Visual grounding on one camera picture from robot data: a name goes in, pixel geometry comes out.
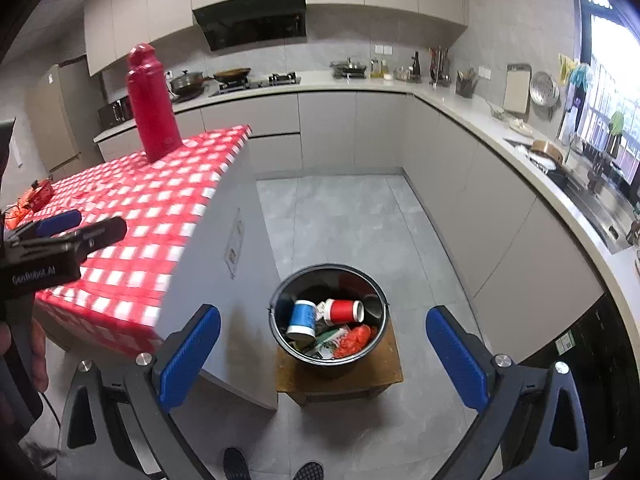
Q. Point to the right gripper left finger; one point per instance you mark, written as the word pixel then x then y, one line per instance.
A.
pixel 94 442

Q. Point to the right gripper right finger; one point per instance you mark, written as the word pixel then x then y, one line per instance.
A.
pixel 530 416

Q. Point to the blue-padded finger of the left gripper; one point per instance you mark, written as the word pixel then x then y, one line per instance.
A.
pixel 45 227
pixel 79 243

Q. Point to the orange plastic bag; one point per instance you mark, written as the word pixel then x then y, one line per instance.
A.
pixel 354 341

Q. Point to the blue white paper cup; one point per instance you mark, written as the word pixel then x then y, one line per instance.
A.
pixel 302 325

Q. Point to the red paper cup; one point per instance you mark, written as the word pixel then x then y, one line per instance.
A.
pixel 339 311

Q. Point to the black trash bucket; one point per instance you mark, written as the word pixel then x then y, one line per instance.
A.
pixel 318 283

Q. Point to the kitchen sink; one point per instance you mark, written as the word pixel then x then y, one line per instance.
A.
pixel 608 211

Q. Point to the red box on table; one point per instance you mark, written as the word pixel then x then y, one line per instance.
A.
pixel 39 195

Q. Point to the orange net bag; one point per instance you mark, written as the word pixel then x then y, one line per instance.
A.
pixel 14 215

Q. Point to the red white checkered tablecloth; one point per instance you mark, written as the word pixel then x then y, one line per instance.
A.
pixel 116 301

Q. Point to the red thermos flask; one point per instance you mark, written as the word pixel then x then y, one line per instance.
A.
pixel 151 104

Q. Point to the black microwave oven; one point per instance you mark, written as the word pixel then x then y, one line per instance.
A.
pixel 115 113

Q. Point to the black shoe left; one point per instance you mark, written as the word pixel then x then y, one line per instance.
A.
pixel 234 465

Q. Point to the black shoe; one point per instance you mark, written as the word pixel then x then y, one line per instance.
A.
pixel 310 471
pixel 234 465

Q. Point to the beige refrigerator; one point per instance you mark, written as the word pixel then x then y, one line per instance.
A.
pixel 63 112

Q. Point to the black cooking pot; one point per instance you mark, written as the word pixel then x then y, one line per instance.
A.
pixel 187 83

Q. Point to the gas stove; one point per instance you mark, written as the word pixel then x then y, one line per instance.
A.
pixel 273 80

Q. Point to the small wooden stool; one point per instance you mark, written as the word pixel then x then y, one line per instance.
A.
pixel 364 379

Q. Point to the black shoe right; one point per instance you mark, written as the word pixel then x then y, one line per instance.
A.
pixel 310 471

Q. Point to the wok on stove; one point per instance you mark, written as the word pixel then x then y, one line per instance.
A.
pixel 232 76

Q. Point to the black range hood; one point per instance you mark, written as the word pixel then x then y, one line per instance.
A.
pixel 233 23

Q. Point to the dish rack with dishes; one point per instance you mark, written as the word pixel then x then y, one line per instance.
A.
pixel 348 69

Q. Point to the round metal strainer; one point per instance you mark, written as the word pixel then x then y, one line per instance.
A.
pixel 543 90

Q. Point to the white cutting board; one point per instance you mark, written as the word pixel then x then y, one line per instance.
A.
pixel 516 95

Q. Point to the black utensil holder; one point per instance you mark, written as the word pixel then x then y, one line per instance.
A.
pixel 466 82

